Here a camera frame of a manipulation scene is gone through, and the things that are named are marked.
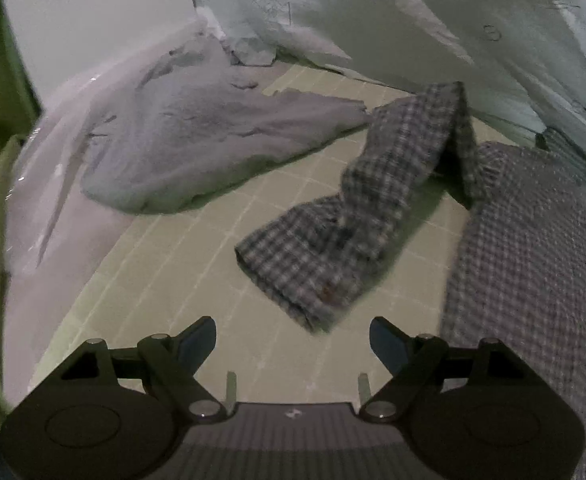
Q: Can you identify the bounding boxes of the clear plastic bag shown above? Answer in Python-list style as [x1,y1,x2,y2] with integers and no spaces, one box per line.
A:
[3,10,234,396]

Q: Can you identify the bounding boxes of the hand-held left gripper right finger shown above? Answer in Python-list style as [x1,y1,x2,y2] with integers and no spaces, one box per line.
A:
[360,316,546,425]

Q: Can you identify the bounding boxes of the white board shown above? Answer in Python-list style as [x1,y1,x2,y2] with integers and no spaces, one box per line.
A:
[0,0,196,106]

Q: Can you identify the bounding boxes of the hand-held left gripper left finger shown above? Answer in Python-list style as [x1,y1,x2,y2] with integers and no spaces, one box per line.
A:
[38,316,226,423]

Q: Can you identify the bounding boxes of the blue white checked shirt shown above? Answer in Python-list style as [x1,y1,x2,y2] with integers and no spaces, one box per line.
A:
[234,80,586,480]

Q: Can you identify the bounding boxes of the pale carrot print quilt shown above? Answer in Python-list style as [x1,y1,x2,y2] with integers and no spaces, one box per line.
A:
[185,0,586,186]

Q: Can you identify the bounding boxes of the grey garment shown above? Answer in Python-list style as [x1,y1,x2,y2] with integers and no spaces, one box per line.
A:
[80,35,374,216]

